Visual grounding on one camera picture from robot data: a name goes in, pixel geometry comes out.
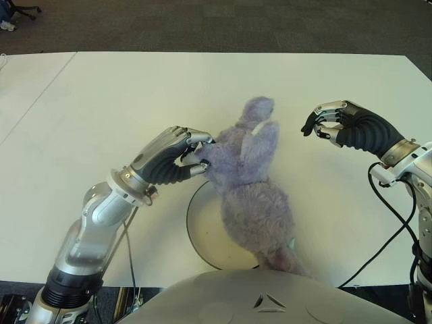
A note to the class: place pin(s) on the white sneaker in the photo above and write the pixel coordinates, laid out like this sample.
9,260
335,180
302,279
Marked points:
7,26

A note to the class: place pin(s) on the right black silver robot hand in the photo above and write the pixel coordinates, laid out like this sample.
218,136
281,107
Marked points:
364,130

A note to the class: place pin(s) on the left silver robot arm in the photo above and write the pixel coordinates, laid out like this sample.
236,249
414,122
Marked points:
98,209

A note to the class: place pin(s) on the silver robot torso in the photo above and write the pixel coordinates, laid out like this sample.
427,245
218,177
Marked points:
236,303

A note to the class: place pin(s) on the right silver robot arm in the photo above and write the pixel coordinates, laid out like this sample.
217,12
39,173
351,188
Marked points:
418,165

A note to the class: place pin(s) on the white plate black rim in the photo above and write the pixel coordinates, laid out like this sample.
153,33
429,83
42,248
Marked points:
206,229

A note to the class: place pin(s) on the purple plush bunny doll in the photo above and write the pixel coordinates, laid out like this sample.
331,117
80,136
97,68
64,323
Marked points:
256,209

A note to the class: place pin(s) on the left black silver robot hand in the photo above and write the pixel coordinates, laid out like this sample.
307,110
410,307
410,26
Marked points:
158,162

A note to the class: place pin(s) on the blue jeans leg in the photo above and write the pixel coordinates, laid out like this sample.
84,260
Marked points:
6,10

